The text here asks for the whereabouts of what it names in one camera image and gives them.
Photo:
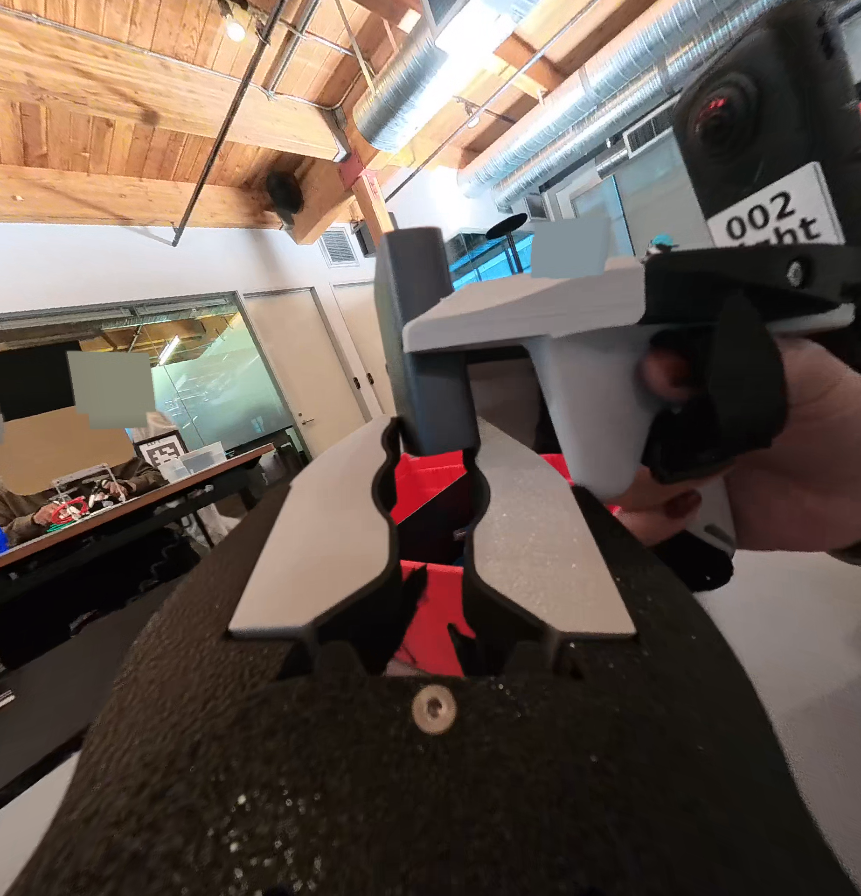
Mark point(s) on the red plastic bin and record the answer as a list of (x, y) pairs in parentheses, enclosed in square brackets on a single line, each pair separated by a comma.
[(437, 616)]

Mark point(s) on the white wall vent grille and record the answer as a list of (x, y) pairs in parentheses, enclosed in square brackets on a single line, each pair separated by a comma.
[(338, 246)]

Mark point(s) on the black dome fixture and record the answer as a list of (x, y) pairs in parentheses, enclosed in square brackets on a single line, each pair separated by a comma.
[(507, 226), (285, 190)]

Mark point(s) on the metal ceiling pipe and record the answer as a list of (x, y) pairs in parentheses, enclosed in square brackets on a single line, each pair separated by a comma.
[(213, 161)]

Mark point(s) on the fiducial marker board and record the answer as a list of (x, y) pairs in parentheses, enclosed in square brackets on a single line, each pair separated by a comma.
[(161, 455)]

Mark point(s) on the large silver duct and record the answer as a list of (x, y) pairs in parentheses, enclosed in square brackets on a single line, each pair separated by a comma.
[(395, 105)]

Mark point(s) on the wooden beam red signs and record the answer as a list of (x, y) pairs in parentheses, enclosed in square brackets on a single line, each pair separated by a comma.
[(371, 203)]

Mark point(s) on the person's right hand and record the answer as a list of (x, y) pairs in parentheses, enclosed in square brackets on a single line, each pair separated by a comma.
[(822, 455)]

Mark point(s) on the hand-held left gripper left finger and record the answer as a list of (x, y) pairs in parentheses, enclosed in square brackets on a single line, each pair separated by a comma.
[(318, 553)]

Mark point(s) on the black ethernet adapter box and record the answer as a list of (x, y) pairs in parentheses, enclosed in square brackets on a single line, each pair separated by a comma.
[(430, 399)]

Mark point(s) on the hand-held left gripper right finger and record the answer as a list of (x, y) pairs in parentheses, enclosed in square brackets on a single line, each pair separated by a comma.
[(542, 553)]

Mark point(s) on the white duct vent grille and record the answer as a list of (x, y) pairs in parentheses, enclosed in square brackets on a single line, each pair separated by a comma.
[(647, 133)]

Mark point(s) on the wooden edged background table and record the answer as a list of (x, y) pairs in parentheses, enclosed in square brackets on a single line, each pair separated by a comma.
[(192, 483)]

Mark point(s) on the white stand base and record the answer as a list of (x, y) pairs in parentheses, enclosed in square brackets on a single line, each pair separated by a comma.
[(18, 840)]

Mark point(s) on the black bin divider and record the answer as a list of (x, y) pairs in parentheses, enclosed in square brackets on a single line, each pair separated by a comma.
[(437, 525)]

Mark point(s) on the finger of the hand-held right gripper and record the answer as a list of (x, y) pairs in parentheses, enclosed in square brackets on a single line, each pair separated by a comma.
[(528, 311)]

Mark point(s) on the white door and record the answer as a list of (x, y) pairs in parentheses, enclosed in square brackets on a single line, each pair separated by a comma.
[(360, 336), (297, 364)]

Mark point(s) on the clear acrylic stand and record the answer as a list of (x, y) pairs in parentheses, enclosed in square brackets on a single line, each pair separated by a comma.
[(88, 490)]

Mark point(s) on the ceiling spot lamp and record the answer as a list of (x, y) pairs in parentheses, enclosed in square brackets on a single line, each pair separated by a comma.
[(235, 29)]

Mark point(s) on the clear plastic container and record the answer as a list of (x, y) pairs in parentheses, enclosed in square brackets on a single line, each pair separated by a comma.
[(205, 460)]

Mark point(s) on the silver spiral duct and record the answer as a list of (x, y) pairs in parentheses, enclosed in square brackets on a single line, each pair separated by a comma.
[(563, 168), (577, 105)]

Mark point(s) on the black flat box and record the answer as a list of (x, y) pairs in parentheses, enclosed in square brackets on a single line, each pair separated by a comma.
[(53, 700)]

